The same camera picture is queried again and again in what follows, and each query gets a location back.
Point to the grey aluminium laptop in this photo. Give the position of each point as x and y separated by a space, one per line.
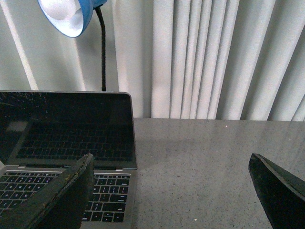
43 133

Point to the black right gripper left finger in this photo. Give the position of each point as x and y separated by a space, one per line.
59 205

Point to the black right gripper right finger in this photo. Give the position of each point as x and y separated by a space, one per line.
282 194

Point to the blue desk lamp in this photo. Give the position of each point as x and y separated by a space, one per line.
72 17

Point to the white pleated curtain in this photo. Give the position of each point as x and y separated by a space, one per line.
192 59

